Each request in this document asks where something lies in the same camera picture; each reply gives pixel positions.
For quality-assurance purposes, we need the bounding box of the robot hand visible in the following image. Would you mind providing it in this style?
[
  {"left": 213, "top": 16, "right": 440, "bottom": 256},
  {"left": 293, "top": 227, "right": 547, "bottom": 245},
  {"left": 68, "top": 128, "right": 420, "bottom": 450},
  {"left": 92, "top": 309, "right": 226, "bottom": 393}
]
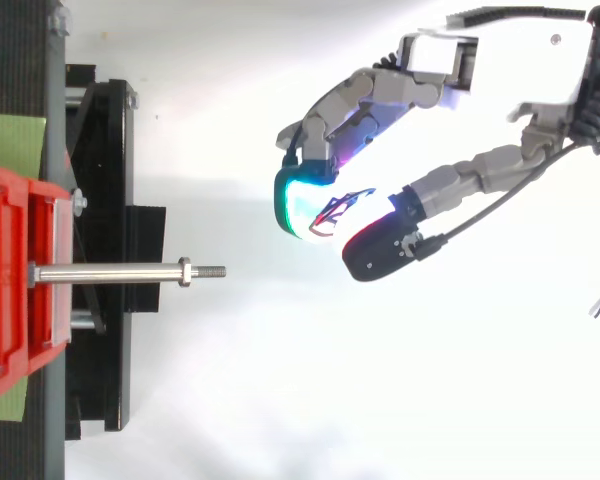
[{"left": 273, "top": 4, "right": 597, "bottom": 284}]

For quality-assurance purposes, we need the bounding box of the thin dark loop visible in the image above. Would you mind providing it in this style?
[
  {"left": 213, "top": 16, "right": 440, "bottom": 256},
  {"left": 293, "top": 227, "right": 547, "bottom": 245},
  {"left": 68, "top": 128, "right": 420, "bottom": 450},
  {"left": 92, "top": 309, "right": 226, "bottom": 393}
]
[{"left": 307, "top": 187, "right": 378, "bottom": 237}]

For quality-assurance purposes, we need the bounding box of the metal rod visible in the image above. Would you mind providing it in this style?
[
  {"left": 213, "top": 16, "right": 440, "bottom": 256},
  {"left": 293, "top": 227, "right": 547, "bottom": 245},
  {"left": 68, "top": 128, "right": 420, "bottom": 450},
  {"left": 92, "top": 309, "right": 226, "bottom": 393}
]
[{"left": 26, "top": 255, "right": 228, "bottom": 290}]

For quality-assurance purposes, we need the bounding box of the black stand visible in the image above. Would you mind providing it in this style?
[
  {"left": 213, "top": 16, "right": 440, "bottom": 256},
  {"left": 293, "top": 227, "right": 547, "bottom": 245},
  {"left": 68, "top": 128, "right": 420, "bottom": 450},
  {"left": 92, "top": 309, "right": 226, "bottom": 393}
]
[{"left": 0, "top": 0, "right": 168, "bottom": 480}]

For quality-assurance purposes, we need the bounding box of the red bin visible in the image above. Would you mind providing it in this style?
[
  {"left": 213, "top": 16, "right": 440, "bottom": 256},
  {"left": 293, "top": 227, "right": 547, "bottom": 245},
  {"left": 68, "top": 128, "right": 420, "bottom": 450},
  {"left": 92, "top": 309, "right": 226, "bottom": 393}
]
[{"left": 0, "top": 161, "right": 77, "bottom": 409}]

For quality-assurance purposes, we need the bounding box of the black coiled cable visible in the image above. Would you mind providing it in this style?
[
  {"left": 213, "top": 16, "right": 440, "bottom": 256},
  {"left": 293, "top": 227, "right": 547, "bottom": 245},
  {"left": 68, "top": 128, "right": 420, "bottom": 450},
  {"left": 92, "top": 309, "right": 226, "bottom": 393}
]
[{"left": 573, "top": 63, "right": 600, "bottom": 149}]

